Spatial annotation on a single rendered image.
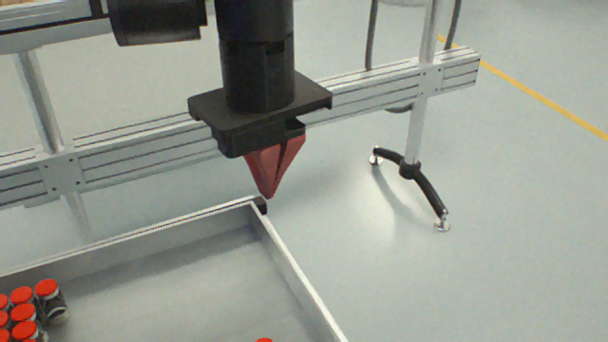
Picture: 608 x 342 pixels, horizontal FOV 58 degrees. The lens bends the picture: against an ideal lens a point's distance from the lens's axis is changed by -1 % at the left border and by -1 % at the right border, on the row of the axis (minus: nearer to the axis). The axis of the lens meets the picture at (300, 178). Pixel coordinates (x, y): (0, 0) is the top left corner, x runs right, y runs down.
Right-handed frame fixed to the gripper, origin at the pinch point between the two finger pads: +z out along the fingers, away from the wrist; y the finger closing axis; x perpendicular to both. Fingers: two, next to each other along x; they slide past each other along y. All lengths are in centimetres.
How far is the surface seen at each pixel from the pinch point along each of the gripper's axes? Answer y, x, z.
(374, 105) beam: -86, -83, 54
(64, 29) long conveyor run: -2, -90, 12
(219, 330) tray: 6.4, 0.2, 14.8
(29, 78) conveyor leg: 8, -95, 23
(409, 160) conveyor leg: -105, -83, 82
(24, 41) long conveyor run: 7, -91, 13
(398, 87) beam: -94, -81, 49
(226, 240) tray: -0.1, -10.7, 14.2
